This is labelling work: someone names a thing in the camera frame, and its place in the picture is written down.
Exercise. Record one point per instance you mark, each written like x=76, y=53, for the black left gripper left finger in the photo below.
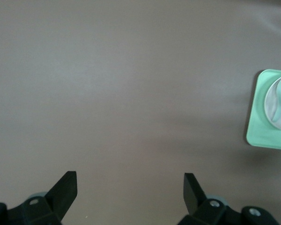
x=63, y=194

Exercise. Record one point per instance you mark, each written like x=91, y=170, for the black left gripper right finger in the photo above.
x=192, y=194

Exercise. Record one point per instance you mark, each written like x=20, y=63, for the light green rectangular tray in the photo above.
x=255, y=131

